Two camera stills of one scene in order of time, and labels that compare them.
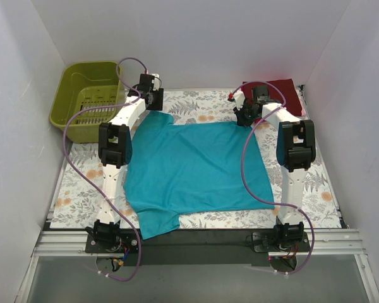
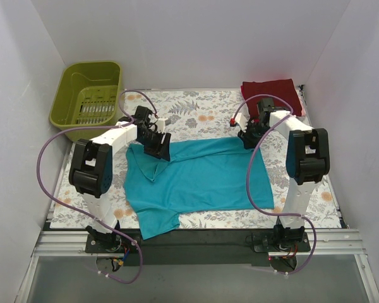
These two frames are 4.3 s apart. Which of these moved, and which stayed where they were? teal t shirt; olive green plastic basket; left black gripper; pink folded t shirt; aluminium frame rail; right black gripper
Moved: teal t shirt; left black gripper; right black gripper
Stayed: aluminium frame rail; olive green plastic basket; pink folded t shirt
